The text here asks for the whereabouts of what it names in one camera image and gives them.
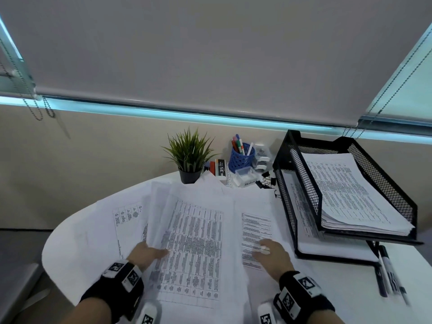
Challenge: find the person's right hand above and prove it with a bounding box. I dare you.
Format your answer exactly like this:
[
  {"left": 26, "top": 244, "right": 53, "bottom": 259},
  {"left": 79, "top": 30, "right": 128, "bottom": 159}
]
[{"left": 252, "top": 238, "right": 295, "bottom": 284}]

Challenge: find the person's left hand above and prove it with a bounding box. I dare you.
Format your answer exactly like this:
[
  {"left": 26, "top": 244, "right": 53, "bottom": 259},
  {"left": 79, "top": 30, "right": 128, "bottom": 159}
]
[{"left": 126, "top": 241, "right": 169, "bottom": 272}]

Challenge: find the pile of papers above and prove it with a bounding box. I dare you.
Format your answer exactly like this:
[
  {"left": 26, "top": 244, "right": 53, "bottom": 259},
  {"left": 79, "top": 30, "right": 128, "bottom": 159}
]
[{"left": 72, "top": 171, "right": 294, "bottom": 324}]

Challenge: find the printed paper bundle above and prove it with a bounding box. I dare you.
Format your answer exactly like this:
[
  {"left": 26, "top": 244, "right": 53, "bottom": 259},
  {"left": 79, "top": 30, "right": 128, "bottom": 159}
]
[
  {"left": 320, "top": 216, "right": 415, "bottom": 237},
  {"left": 299, "top": 152, "right": 415, "bottom": 236},
  {"left": 282, "top": 171, "right": 380, "bottom": 262},
  {"left": 145, "top": 181, "right": 252, "bottom": 324},
  {"left": 320, "top": 217, "right": 415, "bottom": 238}
]

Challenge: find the black mesh paper tray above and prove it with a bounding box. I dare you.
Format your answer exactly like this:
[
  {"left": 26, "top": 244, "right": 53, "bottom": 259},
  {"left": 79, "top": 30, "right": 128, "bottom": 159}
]
[{"left": 272, "top": 130, "right": 424, "bottom": 267}]

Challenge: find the person's right forearm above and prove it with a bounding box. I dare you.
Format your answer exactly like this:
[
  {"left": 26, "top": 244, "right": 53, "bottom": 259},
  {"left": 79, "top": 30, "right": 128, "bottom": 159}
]
[{"left": 309, "top": 308, "right": 345, "bottom": 324}]

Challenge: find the person's left forearm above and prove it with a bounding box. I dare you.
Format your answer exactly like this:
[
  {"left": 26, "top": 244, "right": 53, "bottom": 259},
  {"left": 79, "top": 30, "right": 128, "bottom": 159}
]
[{"left": 67, "top": 297, "right": 112, "bottom": 324}]

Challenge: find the black left wristband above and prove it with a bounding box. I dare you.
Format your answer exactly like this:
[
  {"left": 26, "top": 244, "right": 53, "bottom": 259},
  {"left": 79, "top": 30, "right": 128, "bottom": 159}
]
[{"left": 80, "top": 259, "right": 145, "bottom": 324}]

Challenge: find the black wristband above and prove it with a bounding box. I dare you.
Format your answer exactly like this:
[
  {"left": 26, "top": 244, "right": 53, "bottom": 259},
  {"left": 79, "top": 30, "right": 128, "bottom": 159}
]
[
  {"left": 272, "top": 270, "right": 336, "bottom": 324},
  {"left": 80, "top": 259, "right": 145, "bottom": 324}
]

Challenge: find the black right wristband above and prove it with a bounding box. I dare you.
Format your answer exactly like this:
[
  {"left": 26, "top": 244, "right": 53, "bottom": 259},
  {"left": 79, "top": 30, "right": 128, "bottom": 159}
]
[{"left": 272, "top": 270, "right": 336, "bottom": 324}]

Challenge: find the white table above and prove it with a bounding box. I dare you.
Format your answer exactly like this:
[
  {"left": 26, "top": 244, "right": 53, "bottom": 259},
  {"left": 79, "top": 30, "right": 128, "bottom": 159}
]
[{"left": 41, "top": 170, "right": 432, "bottom": 324}]

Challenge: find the cluster of black binder clips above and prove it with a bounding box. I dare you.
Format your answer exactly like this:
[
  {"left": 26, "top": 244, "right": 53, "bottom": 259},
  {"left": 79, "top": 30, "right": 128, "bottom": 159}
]
[{"left": 255, "top": 170, "right": 281, "bottom": 199}]

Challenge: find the clear plastic lidded box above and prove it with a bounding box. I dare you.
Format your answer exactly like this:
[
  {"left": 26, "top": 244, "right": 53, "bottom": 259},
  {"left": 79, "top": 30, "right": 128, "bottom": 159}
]
[{"left": 233, "top": 166, "right": 259, "bottom": 188}]

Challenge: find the potted green plant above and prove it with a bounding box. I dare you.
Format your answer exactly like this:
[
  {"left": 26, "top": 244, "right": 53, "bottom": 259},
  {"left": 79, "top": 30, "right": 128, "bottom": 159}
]
[{"left": 162, "top": 128, "right": 220, "bottom": 185}]

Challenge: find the white tape dispenser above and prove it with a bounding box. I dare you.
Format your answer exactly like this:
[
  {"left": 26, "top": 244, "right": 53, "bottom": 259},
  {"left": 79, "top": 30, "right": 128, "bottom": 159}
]
[{"left": 253, "top": 142, "right": 272, "bottom": 171}]

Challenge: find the white box with dark label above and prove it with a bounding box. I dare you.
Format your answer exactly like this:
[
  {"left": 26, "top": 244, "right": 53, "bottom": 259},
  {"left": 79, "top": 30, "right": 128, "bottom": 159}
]
[{"left": 216, "top": 159, "right": 230, "bottom": 179}]

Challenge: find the blue pen holder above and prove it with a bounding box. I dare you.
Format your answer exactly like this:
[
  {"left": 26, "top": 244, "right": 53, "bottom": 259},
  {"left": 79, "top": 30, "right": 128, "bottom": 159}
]
[{"left": 229, "top": 142, "right": 256, "bottom": 171}]

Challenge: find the dark blue pen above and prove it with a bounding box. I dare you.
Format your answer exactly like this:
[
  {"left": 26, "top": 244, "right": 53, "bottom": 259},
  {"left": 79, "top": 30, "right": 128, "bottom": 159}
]
[{"left": 374, "top": 266, "right": 389, "bottom": 298}]

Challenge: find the black marker pen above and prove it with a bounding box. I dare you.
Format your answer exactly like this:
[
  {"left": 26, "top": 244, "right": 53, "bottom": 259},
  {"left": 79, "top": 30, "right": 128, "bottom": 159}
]
[{"left": 379, "top": 245, "right": 411, "bottom": 306}]

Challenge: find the grey low cabinet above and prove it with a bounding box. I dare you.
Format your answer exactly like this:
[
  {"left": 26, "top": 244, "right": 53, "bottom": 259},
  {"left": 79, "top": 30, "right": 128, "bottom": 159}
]
[{"left": 0, "top": 229, "right": 43, "bottom": 324}]

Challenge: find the glass window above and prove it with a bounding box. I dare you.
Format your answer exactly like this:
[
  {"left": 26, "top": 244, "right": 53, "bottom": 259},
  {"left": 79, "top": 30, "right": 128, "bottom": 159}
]
[{"left": 0, "top": 13, "right": 432, "bottom": 145}]

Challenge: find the wide grey roller blind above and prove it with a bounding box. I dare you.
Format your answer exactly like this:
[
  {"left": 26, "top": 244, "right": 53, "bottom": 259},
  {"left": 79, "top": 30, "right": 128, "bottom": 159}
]
[{"left": 0, "top": 0, "right": 432, "bottom": 128}]

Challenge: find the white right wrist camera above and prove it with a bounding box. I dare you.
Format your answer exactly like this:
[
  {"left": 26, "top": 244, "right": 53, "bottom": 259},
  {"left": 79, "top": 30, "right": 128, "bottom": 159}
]
[{"left": 257, "top": 301, "right": 277, "bottom": 324}]

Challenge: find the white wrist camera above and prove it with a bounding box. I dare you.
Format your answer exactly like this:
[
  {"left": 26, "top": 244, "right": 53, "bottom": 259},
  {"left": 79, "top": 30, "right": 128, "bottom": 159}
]
[
  {"left": 136, "top": 300, "right": 159, "bottom": 324},
  {"left": 257, "top": 301, "right": 277, "bottom": 324}
]

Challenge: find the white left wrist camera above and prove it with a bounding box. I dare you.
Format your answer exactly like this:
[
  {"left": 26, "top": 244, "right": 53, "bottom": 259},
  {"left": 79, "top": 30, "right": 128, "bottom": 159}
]
[{"left": 136, "top": 300, "right": 159, "bottom": 324}]

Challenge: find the metal bead chain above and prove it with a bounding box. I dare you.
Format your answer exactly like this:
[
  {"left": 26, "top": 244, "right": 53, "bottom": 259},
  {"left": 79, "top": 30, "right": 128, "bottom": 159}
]
[
  {"left": 342, "top": 36, "right": 432, "bottom": 139},
  {"left": 0, "top": 40, "right": 55, "bottom": 121}
]

